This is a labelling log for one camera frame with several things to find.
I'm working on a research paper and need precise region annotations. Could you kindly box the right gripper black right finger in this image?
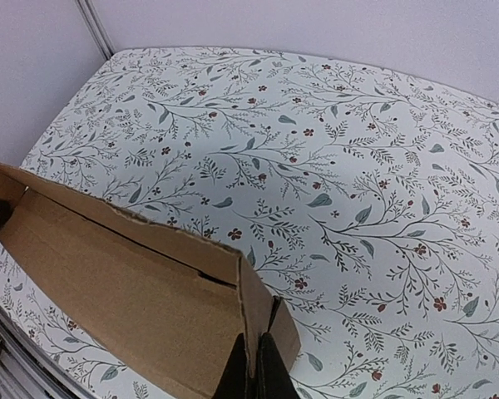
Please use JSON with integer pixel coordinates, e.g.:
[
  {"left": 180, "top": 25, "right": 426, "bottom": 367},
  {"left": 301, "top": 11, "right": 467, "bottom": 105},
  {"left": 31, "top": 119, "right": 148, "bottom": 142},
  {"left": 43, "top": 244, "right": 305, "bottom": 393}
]
[{"left": 256, "top": 332, "right": 298, "bottom": 399}]

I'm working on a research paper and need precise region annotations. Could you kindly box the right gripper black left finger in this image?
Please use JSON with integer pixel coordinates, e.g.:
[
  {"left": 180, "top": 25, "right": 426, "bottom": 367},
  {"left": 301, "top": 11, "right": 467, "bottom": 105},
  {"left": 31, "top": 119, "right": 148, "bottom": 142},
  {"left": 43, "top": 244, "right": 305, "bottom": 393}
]
[{"left": 218, "top": 333, "right": 249, "bottom": 399}]

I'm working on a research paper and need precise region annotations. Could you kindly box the brown cardboard box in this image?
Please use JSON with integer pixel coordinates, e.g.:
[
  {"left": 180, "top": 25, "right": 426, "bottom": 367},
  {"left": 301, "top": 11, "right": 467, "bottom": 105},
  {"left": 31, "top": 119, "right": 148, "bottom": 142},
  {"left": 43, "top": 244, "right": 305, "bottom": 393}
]
[{"left": 0, "top": 163, "right": 300, "bottom": 398}]

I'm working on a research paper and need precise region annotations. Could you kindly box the floral patterned table mat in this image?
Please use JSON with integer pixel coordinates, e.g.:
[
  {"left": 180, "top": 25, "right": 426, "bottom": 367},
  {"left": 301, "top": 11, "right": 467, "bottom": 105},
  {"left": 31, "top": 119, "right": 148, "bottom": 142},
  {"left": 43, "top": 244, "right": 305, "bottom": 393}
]
[{"left": 22, "top": 47, "right": 499, "bottom": 398}]

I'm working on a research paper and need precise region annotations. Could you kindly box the left aluminium frame post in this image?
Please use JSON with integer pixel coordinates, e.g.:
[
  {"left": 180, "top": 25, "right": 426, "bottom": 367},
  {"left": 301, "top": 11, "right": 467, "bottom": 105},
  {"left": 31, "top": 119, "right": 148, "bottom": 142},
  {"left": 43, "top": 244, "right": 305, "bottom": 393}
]
[{"left": 74, "top": 0, "right": 115, "bottom": 60}]

